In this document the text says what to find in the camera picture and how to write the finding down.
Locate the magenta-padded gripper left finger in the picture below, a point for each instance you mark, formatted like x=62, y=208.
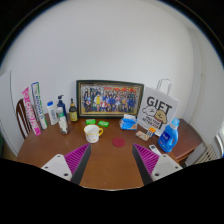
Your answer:
x=60, y=165

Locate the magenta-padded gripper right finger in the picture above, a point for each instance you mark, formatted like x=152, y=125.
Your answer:
x=163, y=165

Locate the clear green-labelled drink bottle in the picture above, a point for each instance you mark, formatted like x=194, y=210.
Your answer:
x=63, y=125

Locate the white remote control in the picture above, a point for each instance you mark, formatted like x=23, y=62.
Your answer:
x=154, y=149

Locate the blue detergent bottle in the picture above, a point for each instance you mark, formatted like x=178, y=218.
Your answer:
x=168, y=138

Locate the colourful puzzle cube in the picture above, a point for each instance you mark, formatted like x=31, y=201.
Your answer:
x=151, y=132

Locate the white radiator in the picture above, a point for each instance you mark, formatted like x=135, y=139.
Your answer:
x=206, y=155

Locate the white mug with yellow rim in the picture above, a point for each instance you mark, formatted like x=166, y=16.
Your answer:
x=92, y=134

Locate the flat round red coaster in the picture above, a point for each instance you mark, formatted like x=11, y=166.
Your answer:
x=118, y=142

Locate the white bottle with blue cap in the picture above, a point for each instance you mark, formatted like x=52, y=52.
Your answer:
x=52, y=115

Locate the small green packet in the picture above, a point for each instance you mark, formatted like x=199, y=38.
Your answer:
x=103, y=123
x=90, y=122

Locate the brown pump bottle, yellow label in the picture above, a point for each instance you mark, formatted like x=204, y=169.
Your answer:
x=73, y=113

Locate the white printed paper gift bag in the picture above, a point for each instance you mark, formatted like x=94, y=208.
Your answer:
x=158, y=111

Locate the pink shuttlecock tube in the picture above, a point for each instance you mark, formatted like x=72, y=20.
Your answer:
x=31, y=113

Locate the dark blue pump bottle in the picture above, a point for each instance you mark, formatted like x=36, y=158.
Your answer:
x=61, y=105

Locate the green and white shuttlecock tube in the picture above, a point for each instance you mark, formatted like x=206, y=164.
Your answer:
x=39, y=105

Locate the framed group picture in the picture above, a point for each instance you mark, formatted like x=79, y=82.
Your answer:
x=110, y=99

